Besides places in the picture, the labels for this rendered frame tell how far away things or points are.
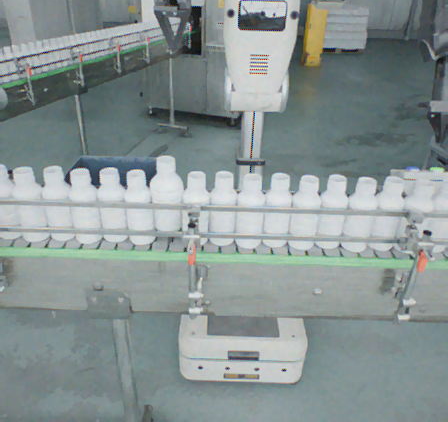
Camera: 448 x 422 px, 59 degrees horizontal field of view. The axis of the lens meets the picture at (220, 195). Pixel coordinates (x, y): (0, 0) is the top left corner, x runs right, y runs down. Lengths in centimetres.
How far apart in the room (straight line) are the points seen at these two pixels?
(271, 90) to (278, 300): 70
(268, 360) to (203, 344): 27
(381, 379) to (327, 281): 115
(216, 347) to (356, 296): 83
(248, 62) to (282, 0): 20
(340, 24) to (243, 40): 895
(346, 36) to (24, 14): 684
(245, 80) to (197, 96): 334
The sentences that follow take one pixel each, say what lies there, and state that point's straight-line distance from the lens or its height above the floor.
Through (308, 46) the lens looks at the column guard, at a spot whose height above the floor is 37.
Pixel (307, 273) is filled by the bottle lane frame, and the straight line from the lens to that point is 91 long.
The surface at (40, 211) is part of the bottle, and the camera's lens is 93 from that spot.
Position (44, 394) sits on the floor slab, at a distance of 196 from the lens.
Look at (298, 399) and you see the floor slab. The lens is 187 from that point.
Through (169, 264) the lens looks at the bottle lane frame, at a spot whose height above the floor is 97.
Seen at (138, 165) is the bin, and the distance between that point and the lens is 146.
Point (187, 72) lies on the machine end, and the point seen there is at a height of 58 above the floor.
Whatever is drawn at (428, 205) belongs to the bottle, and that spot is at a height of 112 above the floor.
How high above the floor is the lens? 153
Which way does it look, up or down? 29 degrees down
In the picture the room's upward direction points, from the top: 2 degrees clockwise
